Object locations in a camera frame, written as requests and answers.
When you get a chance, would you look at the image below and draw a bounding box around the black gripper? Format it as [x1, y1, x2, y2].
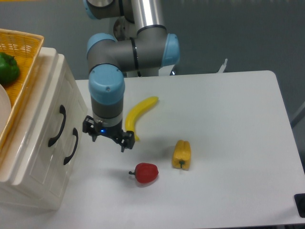
[82, 115, 135, 153]

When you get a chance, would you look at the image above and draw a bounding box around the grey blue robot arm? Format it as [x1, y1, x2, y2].
[83, 0, 180, 149]

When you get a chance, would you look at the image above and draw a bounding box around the white lower drawer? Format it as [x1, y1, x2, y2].
[48, 102, 87, 209]

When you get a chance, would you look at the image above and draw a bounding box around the white drawer cabinet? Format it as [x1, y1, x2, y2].
[0, 47, 88, 211]

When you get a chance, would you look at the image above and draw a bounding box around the yellow toy banana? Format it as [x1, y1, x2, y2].
[125, 96, 159, 141]

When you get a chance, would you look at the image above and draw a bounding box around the red toy bell pepper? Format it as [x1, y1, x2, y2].
[129, 163, 159, 184]

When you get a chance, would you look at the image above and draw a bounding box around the yellow toy bell pepper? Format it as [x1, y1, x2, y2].
[172, 140, 192, 170]

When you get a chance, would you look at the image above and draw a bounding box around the white plate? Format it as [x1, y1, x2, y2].
[0, 85, 11, 133]

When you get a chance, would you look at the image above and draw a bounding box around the green toy bell pepper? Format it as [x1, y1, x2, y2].
[0, 52, 20, 85]

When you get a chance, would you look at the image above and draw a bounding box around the yellow woven basket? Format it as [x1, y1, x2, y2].
[0, 29, 44, 147]

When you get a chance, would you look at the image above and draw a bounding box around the black corner object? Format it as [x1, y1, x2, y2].
[294, 193, 305, 218]

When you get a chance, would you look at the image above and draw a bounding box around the white table clamp bracket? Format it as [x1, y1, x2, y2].
[217, 58, 228, 73]

